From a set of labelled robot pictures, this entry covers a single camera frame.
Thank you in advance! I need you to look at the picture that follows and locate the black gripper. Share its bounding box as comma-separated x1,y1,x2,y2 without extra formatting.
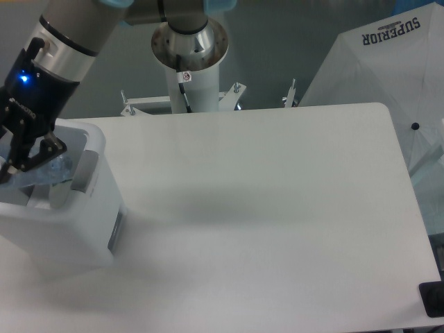
1,49,80,184

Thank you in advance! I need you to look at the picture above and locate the clear blue plastic bottle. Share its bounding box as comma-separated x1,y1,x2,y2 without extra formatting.
1,153,74,189

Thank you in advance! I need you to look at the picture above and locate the white green plastic wrapper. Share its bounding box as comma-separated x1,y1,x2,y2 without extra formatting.
49,180,72,209

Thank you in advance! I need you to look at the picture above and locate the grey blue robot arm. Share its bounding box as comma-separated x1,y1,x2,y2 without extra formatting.
1,1,236,183

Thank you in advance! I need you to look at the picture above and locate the white trash can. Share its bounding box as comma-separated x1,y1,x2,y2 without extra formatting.
1,119,126,266

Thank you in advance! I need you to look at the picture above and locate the white umbrella with lettering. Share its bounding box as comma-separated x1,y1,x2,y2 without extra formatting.
300,3,443,182

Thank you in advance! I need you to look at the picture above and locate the black device at table edge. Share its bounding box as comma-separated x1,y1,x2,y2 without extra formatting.
419,281,443,318

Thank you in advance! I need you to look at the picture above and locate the white metal base bracket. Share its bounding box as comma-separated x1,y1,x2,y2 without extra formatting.
120,82,247,117

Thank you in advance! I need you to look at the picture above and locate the black pedestal cable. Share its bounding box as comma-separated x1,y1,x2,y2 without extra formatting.
175,53,194,114

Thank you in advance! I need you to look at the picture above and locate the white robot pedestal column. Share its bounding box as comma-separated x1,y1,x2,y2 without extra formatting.
151,18,228,99

